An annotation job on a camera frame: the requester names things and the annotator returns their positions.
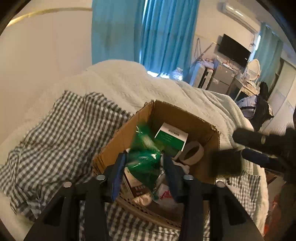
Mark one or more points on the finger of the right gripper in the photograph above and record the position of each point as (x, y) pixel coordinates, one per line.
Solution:
(269, 163)
(260, 141)

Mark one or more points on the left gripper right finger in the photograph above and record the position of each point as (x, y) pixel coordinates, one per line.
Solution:
(228, 219)

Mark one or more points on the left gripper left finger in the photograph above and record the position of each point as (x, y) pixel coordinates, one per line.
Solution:
(60, 218)

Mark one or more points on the red white snack packet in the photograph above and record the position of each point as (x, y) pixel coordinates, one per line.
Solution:
(164, 198)

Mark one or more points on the grey tape roll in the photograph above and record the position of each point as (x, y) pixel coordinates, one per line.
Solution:
(192, 153)

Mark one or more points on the green white box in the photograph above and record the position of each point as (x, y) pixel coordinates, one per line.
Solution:
(171, 139)

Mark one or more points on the green plastic bag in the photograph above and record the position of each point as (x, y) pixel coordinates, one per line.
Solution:
(144, 159)

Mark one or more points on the white sock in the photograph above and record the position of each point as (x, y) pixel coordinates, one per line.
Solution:
(185, 168)

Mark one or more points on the red white medicine box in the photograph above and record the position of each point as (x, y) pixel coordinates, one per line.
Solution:
(134, 189)

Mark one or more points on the dark clothes pile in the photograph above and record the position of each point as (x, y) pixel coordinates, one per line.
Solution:
(263, 111)

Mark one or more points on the white wardrobe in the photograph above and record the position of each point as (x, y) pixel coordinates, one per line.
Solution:
(282, 101)

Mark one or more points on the white dressing table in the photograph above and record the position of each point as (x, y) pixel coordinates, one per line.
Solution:
(239, 89)

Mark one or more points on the grey cabinet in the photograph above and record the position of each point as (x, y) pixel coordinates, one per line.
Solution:
(221, 79)

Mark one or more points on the grey checkered cloth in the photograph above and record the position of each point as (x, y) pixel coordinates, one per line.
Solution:
(61, 147)

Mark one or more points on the white round mirror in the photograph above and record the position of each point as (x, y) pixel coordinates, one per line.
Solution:
(253, 69)

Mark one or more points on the white suitcase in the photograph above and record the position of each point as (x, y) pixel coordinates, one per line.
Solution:
(200, 76)

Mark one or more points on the blue curtain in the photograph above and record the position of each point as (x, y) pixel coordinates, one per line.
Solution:
(157, 34)
(268, 54)

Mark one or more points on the water bottle pack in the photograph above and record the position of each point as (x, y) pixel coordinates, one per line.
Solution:
(176, 75)

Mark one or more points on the brown cardboard box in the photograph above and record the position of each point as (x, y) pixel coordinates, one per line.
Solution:
(154, 114)

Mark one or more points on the white air conditioner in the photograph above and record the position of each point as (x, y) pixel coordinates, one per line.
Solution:
(241, 18)

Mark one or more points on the white fluffy blanket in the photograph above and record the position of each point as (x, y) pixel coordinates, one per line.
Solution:
(128, 85)

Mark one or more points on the black wall television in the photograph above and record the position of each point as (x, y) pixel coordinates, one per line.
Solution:
(234, 50)

